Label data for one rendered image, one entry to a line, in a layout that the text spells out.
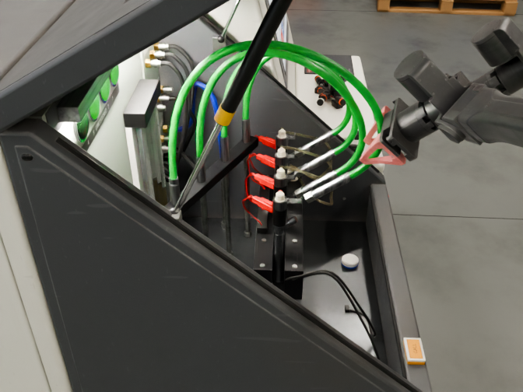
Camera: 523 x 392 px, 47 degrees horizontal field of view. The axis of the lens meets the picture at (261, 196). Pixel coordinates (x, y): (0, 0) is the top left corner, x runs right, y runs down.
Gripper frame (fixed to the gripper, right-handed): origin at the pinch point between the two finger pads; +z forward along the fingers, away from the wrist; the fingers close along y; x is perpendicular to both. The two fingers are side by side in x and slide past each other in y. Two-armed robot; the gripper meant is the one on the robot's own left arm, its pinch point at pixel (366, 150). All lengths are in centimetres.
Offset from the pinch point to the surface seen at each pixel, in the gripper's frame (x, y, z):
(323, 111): 14, -52, 39
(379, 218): 23.9, -10.4, 19.8
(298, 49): -22.6, -0.5, -5.5
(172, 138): -27.3, 8.0, 20.2
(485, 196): 149, -143, 80
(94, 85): -44.2, 22.9, 4.7
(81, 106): -44, 29, 3
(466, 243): 135, -104, 79
